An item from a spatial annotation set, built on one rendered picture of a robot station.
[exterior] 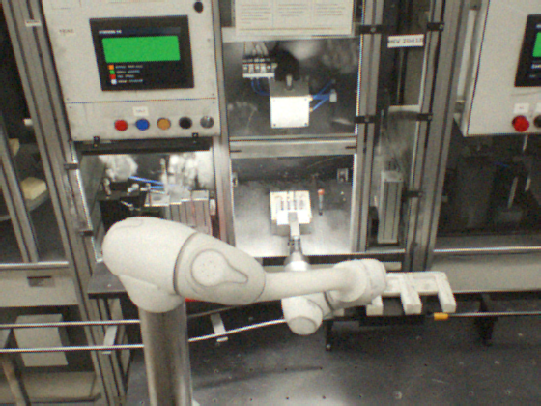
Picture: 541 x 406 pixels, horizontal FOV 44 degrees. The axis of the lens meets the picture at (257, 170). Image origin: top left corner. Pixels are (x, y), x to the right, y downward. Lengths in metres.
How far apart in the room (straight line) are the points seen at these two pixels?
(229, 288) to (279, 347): 0.98
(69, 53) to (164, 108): 0.29
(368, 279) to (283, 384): 0.52
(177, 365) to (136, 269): 0.29
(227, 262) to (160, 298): 0.19
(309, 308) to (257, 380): 0.44
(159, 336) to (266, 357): 0.77
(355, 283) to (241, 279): 0.51
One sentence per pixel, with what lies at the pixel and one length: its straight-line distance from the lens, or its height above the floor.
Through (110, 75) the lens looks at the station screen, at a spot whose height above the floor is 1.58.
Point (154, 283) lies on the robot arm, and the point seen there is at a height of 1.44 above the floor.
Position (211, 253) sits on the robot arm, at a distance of 1.24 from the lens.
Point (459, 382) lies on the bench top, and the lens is 2.19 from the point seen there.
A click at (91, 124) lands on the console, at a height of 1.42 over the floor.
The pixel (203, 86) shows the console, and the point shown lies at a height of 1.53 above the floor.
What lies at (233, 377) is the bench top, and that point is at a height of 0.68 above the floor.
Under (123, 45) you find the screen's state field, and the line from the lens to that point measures 1.78.
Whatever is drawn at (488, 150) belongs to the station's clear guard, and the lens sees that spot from 2.08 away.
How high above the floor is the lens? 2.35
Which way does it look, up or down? 34 degrees down
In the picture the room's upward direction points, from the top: 2 degrees counter-clockwise
